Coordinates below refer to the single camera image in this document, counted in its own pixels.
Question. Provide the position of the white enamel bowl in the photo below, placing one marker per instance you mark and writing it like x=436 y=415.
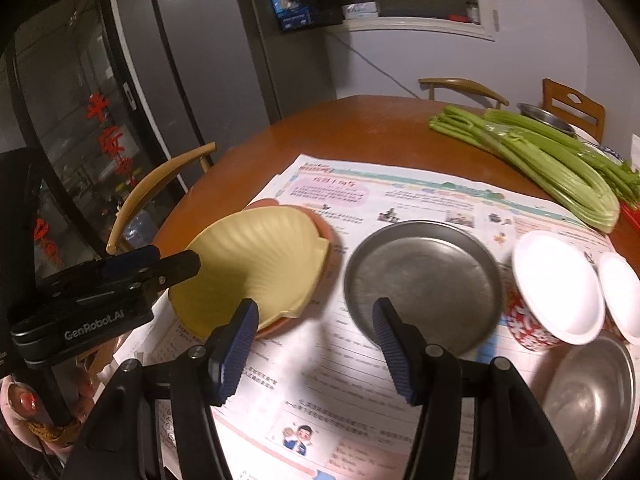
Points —
x=587 y=136

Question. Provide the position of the round metal plate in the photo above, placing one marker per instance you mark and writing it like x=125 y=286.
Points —
x=425 y=270

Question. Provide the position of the blue box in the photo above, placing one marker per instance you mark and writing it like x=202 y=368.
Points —
x=290 y=12

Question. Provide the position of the metal bowl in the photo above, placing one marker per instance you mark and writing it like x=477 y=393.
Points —
x=590 y=400

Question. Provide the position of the yellow shell-shaped plate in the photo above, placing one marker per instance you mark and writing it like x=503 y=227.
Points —
x=250 y=260

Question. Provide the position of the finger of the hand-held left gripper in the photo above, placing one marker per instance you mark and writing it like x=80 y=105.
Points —
x=180 y=265
x=125 y=262

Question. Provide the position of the grey refrigerator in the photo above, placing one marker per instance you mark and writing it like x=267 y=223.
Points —
x=210 y=70

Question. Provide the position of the metal pot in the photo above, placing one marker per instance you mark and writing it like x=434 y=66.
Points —
x=545 y=115

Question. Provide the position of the blue patterned bowl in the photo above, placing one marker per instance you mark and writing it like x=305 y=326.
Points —
x=610 y=152

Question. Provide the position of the black-framed glass door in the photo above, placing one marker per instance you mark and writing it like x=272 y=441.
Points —
x=65 y=110

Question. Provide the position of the wooden chair with curved back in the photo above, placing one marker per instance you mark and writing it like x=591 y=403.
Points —
x=150 y=185
x=465 y=85

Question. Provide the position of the white flat box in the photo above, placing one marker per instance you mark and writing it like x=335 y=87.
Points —
x=360 y=10

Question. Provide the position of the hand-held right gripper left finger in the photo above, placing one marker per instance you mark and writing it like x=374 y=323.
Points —
x=235 y=350

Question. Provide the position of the printed newspaper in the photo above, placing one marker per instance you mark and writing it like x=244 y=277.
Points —
x=325 y=395

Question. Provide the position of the orange plate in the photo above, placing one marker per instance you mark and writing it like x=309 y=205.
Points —
x=330 y=235

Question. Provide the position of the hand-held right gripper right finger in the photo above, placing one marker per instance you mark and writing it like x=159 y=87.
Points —
x=395 y=355

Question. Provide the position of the celery bunch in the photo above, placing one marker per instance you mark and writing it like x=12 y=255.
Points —
x=565 y=135
x=550 y=175

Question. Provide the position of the small bottle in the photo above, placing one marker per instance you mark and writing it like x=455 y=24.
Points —
x=472 y=12

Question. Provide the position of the person's left hand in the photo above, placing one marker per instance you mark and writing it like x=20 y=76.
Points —
x=22 y=412

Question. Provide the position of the white floral bowl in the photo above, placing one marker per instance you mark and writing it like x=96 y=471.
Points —
x=622 y=290
x=555 y=280

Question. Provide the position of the wooden chair with cutout back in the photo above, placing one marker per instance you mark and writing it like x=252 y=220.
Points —
x=560 y=97

